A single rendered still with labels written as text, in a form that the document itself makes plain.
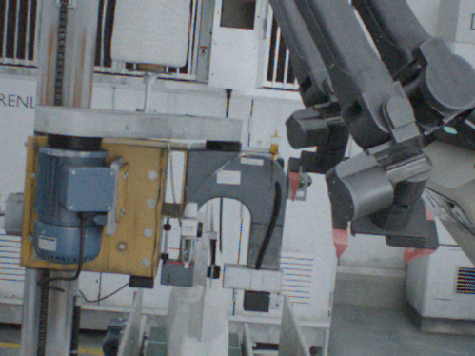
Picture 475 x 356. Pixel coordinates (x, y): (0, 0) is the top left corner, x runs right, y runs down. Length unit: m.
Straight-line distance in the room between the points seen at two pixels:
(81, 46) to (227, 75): 2.20
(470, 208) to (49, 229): 0.95
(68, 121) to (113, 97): 2.95
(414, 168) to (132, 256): 1.16
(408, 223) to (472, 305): 4.78
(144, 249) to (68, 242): 0.26
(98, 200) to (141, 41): 0.35
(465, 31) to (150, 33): 4.03
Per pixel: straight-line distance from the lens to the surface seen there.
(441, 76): 1.14
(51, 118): 1.90
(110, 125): 1.92
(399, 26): 1.17
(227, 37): 4.31
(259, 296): 2.16
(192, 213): 2.05
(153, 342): 3.82
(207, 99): 4.80
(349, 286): 6.32
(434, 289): 5.86
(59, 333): 2.26
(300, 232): 4.91
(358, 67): 1.11
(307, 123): 1.63
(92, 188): 1.86
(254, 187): 2.10
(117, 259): 2.14
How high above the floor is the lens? 1.52
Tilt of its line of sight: 7 degrees down
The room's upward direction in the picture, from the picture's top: 5 degrees clockwise
